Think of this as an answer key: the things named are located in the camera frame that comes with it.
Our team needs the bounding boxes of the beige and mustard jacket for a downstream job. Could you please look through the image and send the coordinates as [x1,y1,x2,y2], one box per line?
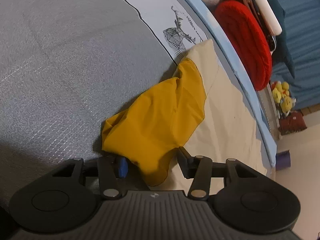
[101,40,267,191]

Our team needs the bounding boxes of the dark red bag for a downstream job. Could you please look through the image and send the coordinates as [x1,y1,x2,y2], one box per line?
[278,111,307,135]

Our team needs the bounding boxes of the dark teal garment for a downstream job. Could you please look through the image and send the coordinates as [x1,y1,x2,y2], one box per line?
[257,0,296,79]

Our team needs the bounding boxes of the red knitted blanket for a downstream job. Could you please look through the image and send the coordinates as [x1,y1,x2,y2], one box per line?
[214,0,272,91]

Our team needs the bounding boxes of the yellow plush toys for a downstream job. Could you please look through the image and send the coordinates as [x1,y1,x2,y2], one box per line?
[271,81,296,119]

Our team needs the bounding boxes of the purple box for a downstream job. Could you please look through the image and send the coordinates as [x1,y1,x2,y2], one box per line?
[276,150,291,171]

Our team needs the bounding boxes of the blue curtain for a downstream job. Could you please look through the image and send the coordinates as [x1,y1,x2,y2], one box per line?
[271,0,320,109]

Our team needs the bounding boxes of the white rolled pillow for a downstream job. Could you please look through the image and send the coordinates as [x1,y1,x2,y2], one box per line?
[255,0,282,36]

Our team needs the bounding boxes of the light blue sheet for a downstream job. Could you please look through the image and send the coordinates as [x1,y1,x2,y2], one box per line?
[164,0,278,168]

